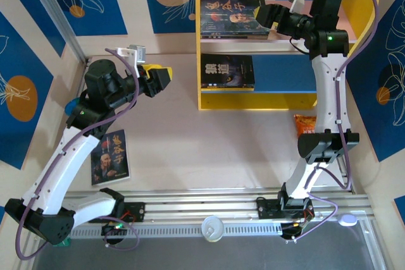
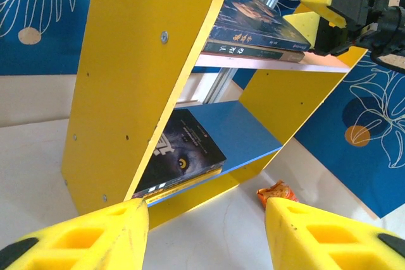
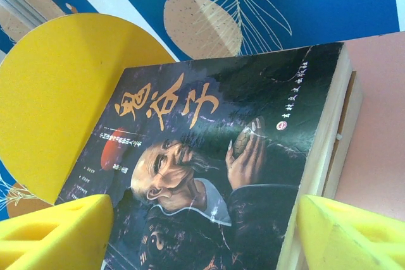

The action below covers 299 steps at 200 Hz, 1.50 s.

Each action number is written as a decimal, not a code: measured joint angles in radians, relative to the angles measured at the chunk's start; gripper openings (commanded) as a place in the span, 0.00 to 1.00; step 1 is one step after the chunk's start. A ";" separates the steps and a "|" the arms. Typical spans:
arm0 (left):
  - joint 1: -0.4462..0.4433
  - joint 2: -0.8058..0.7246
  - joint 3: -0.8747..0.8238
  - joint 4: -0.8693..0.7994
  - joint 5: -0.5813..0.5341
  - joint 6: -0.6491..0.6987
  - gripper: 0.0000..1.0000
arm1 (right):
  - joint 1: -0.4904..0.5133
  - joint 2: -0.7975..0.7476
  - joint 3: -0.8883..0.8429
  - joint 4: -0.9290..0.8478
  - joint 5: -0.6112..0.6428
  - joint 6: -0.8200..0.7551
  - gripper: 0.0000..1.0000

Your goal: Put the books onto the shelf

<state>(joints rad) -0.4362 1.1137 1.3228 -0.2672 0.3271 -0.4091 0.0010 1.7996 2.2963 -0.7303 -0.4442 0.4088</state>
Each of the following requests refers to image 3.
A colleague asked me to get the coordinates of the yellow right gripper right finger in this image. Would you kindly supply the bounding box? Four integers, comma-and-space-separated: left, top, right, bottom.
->
296, 194, 405, 270

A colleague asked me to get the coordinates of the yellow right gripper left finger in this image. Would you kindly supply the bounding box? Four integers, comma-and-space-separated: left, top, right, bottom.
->
0, 194, 114, 270

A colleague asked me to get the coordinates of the yellow blue pink wooden bookshelf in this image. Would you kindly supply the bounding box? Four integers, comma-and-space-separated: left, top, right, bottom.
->
0, 13, 405, 270

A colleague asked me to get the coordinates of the dark old man book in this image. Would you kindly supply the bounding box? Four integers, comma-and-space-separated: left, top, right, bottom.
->
54, 42, 352, 270

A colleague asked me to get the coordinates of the aluminium frame post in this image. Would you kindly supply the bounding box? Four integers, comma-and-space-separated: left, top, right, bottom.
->
0, 0, 44, 29

